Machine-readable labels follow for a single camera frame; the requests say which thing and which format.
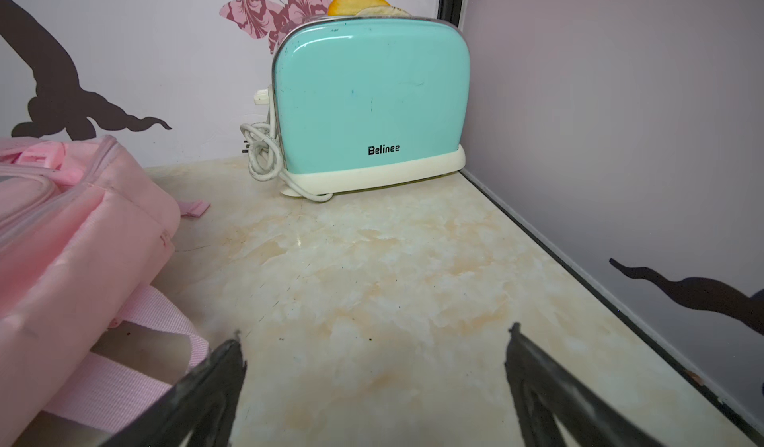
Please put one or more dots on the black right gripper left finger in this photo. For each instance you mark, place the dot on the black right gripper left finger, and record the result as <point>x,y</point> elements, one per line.
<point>199,410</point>

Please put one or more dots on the yellow toast slice front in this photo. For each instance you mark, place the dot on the yellow toast slice front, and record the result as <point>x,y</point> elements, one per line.
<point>383,11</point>

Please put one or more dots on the mint green toaster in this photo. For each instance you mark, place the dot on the mint green toaster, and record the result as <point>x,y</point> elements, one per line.
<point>366,102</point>

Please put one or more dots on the yellow toast slice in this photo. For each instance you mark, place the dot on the yellow toast slice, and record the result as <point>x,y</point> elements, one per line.
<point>383,11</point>
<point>352,7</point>

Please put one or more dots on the yellow toast slice back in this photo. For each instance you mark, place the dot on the yellow toast slice back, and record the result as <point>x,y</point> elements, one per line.
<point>352,7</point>

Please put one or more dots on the pink backpack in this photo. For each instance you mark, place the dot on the pink backpack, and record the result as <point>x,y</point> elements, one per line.
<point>84,231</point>

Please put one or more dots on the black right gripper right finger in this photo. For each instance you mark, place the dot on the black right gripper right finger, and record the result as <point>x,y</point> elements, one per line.
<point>548,397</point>

